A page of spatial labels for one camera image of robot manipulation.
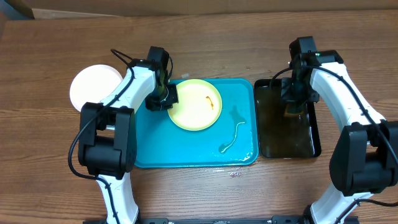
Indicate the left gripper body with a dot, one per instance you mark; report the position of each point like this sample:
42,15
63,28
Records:
164,99

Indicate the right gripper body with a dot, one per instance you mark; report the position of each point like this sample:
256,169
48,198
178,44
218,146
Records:
298,94

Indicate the yellow green sponge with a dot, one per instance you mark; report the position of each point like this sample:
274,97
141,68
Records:
294,110

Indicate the yellow plate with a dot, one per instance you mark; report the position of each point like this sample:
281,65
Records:
199,105

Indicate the white plate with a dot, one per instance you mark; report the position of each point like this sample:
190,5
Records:
92,84

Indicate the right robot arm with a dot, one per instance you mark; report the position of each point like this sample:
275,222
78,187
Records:
364,161

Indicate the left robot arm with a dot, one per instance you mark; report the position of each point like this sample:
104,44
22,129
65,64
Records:
105,148

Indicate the black water tray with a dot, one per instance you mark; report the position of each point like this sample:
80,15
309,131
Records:
282,134

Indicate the teal plastic tray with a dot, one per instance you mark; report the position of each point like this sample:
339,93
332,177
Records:
231,141

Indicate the brown cardboard backdrop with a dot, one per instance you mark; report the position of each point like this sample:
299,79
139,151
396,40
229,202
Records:
75,8

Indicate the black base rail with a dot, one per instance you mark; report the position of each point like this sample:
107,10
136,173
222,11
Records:
274,220

